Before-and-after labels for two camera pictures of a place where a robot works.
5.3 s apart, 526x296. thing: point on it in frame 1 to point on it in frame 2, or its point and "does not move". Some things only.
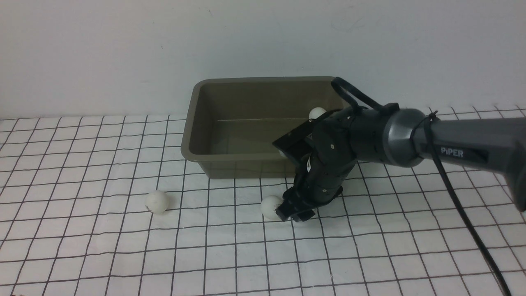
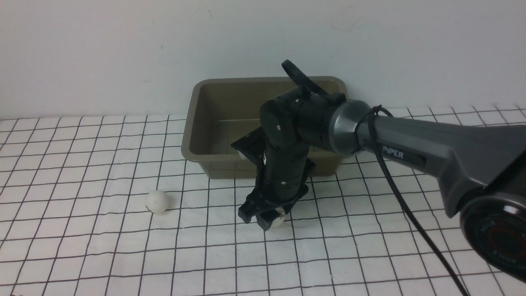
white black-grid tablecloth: (110, 206) does not move
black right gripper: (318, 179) to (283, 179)
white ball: (157, 202) does not move
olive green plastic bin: (230, 123) does not move
